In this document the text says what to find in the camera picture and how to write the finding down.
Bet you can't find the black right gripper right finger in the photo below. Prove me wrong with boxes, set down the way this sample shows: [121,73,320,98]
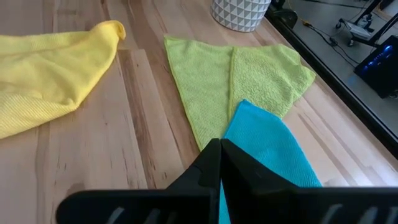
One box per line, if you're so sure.
[220,139,398,224]

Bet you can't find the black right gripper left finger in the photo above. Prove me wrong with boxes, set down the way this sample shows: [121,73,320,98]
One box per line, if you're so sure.
[57,139,221,224]

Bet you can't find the teal microfiber towel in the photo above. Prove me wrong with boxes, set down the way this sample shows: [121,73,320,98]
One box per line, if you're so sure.
[217,99,323,224]

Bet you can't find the yellow microfiber towel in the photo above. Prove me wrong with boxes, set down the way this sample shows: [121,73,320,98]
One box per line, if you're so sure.
[0,20,127,140]

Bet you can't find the green microfiber towel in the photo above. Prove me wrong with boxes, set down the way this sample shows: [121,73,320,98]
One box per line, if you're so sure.
[164,34,317,152]

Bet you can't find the black computer tower blue light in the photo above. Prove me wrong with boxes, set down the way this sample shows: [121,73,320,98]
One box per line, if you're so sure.
[354,35,398,99]

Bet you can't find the black wheeled stand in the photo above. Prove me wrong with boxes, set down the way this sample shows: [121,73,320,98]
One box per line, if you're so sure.
[335,0,398,47]

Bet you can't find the white triangle-patterned plant pot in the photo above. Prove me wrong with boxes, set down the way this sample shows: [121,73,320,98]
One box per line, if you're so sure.
[210,0,272,33]

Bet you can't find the black aluminium table frame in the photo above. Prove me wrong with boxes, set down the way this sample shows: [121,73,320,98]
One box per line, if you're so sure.
[266,0,398,150]

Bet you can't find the yellow floor cable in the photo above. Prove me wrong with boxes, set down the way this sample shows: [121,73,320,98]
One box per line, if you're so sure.
[287,0,313,27]

